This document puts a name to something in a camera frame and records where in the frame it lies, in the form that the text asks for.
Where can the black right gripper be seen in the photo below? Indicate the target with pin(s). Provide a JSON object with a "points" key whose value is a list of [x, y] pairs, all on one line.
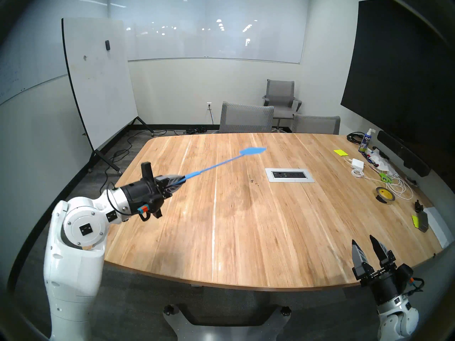
{"points": [[384, 287]]}

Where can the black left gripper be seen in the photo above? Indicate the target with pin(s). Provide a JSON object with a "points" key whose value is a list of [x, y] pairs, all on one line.
{"points": [[140, 194]]}

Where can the blue plastic fly swatter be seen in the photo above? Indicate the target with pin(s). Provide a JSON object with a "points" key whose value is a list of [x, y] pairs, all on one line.
{"points": [[253, 151]]}

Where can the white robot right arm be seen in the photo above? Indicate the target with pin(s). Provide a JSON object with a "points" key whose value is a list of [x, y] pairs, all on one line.
{"points": [[394, 322]]}

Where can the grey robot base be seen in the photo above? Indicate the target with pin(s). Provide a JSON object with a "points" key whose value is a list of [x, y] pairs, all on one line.
{"points": [[227, 333]]}

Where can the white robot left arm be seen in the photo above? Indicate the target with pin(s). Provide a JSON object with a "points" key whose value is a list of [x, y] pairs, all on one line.
{"points": [[71, 290]]}

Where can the small yellow sticky note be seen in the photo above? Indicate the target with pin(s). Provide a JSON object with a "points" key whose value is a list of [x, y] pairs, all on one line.
{"points": [[415, 221]]}

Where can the brown packing tape roll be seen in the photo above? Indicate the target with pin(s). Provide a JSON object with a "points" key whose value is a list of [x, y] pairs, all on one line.
{"points": [[387, 199]]}

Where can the dark grey flat device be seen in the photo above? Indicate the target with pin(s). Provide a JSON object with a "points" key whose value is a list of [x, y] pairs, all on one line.
{"points": [[423, 221]]}

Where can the white paper sheet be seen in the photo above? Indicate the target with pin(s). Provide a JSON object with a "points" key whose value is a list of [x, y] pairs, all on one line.
{"points": [[439, 225]]}

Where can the white plastic bag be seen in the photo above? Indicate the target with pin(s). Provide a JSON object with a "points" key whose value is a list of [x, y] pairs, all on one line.
{"points": [[385, 165]]}

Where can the white power adapter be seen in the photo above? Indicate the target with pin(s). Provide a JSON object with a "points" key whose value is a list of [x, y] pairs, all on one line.
{"points": [[357, 163]]}

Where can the grey mesh office chair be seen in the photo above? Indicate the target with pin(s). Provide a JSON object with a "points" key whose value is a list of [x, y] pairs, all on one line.
{"points": [[316, 125], [245, 118]]}

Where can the whiteboard marker pack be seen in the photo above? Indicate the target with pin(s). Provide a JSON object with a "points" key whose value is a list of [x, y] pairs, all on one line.
{"points": [[371, 160]]}

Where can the black round knob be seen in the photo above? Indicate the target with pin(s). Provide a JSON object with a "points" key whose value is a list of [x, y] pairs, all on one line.
{"points": [[285, 310], [169, 310]]}

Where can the black video sound bar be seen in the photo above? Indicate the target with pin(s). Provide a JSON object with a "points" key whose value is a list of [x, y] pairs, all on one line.
{"points": [[401, 152]]}

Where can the yellow sticky note pad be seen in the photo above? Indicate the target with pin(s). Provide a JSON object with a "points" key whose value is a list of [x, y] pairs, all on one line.
{"points": [[341, 152]]}

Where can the whiteboard cleaner spray bottle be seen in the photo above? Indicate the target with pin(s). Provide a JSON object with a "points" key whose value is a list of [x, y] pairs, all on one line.
{"points": [[365, 143]]}

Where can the silver table power outlet box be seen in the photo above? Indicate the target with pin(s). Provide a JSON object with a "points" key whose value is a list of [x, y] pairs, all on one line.
{"points": [[289, 174]]}

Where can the white mobile whiteboard on stand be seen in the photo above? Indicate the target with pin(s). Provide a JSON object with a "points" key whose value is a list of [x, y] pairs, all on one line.
{"points": [[99, 88]]}

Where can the grey office chair with armrests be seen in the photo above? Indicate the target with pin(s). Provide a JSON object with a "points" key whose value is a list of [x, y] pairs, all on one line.
{"points": [[280, 91]]}

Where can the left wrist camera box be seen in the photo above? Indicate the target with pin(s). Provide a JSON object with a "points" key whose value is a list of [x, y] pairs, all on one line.
{"points": [[147, 208]]}

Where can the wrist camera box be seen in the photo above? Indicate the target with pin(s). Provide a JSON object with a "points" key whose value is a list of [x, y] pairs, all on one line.
{"points": [[407, 272], [147, 208]]}

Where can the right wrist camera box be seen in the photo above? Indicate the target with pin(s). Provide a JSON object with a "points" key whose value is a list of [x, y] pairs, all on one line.
{"points": [[407, 272]]}

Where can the wide glass wall whiteboard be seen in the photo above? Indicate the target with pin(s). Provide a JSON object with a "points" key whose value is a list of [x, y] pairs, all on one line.
{"points": [[213, 42]]}

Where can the glass wall whiteboard with writing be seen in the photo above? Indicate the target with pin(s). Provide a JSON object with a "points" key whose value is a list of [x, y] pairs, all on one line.
{"points": [[28, 70]]}

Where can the large black wall screen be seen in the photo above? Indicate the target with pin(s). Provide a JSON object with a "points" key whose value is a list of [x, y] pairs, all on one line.
{"points": [[398, 70]]}

